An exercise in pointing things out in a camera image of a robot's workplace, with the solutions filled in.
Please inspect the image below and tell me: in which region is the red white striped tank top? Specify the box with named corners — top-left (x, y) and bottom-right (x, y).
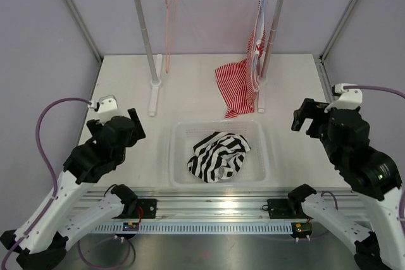
top-left (215, 0), bottom-right (266, 119)

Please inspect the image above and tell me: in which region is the pink clothes hanger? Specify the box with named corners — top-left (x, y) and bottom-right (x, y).
top-left (164, 0), bottom-right (178, 74)

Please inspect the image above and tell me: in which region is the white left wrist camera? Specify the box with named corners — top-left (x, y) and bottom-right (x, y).
top-left (87, 95), bottom-right (121, 124)

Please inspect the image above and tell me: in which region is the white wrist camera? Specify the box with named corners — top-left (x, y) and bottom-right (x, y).
top-left (325, 83), bottom-right (363, 112)
top-left (87, 95), bottom-right (121, 124)

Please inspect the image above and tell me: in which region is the aluminium mounting rail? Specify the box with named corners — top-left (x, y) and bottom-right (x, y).
top-left (72, 190), bottom-right (365, 221)

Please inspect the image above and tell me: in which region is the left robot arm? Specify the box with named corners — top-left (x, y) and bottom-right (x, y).
top-left (1, 109), bottom-right (146, 269)

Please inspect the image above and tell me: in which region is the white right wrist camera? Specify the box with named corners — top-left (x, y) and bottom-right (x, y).
top-left (325, 83), bottom-right (363, 112)

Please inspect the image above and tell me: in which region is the white slotted cable duct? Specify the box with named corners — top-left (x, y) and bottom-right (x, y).
top-left (92, 221), bottom-right (292, 235)

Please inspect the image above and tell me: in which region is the white perforated plastic basket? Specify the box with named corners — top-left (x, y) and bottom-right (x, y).
top-left (168, 119), bottom-right (271, 189)

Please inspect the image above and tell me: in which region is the black white striped tank top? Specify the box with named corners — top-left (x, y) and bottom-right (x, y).
top-left (187, 132), bottom-right (251, 183)

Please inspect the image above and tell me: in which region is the white metal clothes rack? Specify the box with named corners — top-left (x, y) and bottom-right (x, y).
top-left (134, 0), bottom-right (284, 117)

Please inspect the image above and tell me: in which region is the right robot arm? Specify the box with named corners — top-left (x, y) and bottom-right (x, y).
top-left (287, 98), bottom-right (404, 269)

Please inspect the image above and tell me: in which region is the light blue clothes hanger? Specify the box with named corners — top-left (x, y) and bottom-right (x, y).
top-left (249, 0), bottom-right (266, 92)

